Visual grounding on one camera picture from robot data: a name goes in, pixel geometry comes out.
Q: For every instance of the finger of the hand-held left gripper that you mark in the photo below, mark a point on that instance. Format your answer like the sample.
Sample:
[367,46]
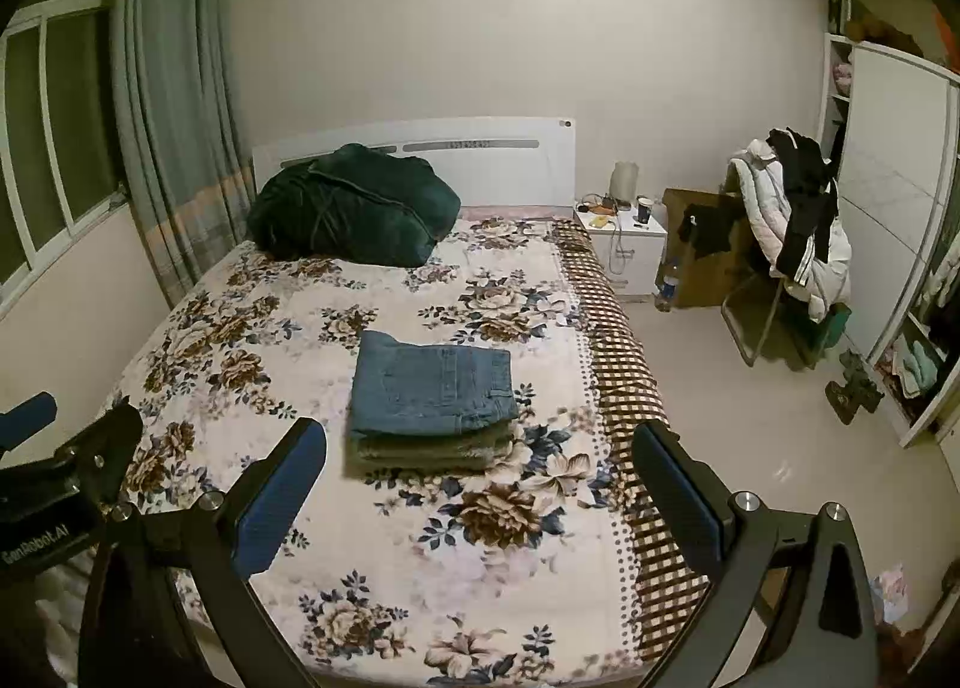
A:
[30,419]
[105,448]

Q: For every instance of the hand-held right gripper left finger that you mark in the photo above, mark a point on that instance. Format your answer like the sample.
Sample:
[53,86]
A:
[281,500]

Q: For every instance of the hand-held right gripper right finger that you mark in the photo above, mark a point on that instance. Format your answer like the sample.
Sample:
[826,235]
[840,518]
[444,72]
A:
[675,485]

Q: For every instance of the blue denim pants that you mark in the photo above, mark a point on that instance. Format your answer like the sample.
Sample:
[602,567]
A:
[427,380]

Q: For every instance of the brown checkered bed sheet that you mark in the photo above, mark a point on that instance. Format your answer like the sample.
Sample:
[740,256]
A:
[615,358]

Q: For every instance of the tan folded garment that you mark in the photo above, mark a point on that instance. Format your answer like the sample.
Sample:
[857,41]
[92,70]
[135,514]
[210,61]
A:
[420,469]

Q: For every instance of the grey fleece folded garment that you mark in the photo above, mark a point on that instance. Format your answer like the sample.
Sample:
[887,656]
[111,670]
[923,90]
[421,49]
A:
[420,444]

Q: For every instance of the plastic bottle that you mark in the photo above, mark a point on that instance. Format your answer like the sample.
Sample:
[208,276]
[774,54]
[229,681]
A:
[667,286]

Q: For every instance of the dark green slipper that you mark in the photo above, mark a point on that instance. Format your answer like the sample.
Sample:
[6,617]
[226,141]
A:
[855,399]
[855,369]

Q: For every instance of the brown cardboard box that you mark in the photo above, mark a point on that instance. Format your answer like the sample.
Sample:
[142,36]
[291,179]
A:
[709,279]

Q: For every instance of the green container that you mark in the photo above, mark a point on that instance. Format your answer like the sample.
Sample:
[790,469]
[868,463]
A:
[832,331]

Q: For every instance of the white nightstand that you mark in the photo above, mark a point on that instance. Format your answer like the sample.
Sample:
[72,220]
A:
[637,260]

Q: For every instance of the pink printed bag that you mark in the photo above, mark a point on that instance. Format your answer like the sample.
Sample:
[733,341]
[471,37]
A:
[890,594]

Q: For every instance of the black garment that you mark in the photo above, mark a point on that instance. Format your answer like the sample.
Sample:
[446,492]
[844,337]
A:
[709,226]

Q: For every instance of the teal folded clothes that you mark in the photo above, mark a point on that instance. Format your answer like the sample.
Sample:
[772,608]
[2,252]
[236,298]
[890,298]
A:
[915,365]

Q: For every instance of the dark cup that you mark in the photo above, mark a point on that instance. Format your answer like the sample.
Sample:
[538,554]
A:
[643,210]

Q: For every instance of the white framed window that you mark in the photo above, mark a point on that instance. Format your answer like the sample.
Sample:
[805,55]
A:
[67,133]

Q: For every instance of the chair piled with clothes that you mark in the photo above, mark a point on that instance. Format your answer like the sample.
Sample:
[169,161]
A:
[765,208]

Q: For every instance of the dark green duvet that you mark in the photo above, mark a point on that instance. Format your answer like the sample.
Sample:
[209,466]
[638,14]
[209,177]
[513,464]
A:
[352,208]

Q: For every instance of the black striped clothes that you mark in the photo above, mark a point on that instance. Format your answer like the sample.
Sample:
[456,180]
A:
[810,200]

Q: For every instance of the grey-green striped curtain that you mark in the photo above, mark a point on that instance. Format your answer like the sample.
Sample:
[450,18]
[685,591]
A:
[172,95]

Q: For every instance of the white bed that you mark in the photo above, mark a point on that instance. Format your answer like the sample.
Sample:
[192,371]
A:
[510,163]

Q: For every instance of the white wardrobe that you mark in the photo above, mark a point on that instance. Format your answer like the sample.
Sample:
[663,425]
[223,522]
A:
[892,170]

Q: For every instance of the pink folded clothes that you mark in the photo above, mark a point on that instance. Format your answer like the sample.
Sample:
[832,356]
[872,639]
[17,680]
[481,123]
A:
[844,76]

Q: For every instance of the metal frame chair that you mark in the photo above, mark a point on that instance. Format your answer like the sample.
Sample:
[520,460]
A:
[736,337]

